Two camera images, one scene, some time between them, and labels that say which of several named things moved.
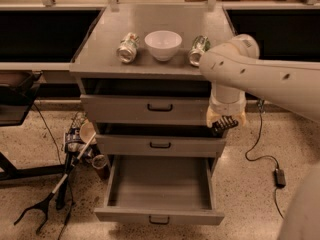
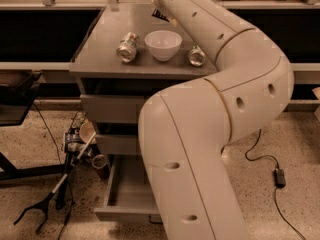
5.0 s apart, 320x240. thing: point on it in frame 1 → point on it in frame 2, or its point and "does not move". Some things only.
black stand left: (17, 91) does not move
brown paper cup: (100, 163) does not move
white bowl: (163, 44) does not move
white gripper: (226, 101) → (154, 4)
